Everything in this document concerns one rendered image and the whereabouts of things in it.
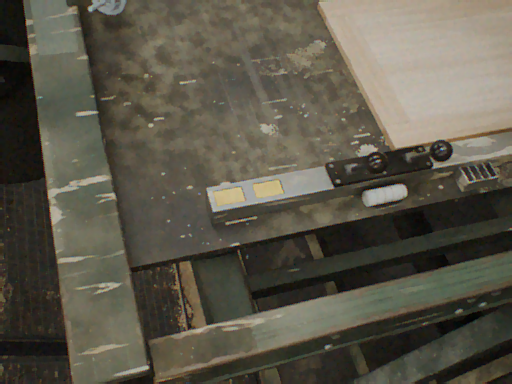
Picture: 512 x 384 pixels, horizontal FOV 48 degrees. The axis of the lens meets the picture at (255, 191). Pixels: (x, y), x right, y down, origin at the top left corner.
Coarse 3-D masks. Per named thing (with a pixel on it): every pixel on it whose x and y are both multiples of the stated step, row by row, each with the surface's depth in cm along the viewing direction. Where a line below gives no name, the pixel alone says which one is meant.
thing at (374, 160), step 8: (376, 152) 91; (368, 160) 91; (376, 160) 91; (384, 160) 91; (344, 168) 102; (352, 168) 100; (360, 168) 97; (368, 168) 92; (376, 168) 91; (384, 168) 91
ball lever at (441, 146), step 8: (432, 144) 95; (440, 144) 94; (448, 144) 94; (424, 152) 100; (432, 152) 95; (440, 152) 94; (448, 152) 94; (408, 160) 104; (416, 160) 104; (440, 160) 95
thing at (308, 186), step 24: (456, 144) 110; (480, 144) 111; (504, 144) 111; (432, 168) 106; (456, 168) 109; (288, 192) 99; (312, 192) 100; (336, 192) 103; (360, 192) 105; (216, 216) 97; (240, 216) 100
